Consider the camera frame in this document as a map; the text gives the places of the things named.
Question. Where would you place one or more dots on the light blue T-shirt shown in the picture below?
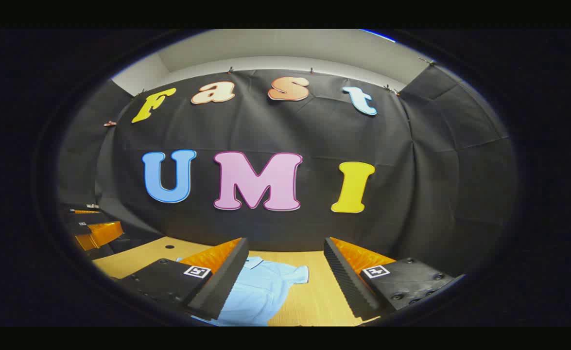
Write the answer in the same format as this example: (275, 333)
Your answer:
(261, 291)

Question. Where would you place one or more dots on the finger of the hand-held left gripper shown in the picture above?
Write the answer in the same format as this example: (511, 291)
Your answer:
(85, 211)
(104, 233)

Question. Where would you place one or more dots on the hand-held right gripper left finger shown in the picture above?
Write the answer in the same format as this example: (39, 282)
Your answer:
(222, 282)

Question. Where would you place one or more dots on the black backdrop cloth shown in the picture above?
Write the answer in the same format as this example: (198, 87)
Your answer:
(314, 131)

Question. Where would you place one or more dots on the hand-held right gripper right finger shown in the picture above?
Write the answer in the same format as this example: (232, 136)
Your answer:
(348, 282)

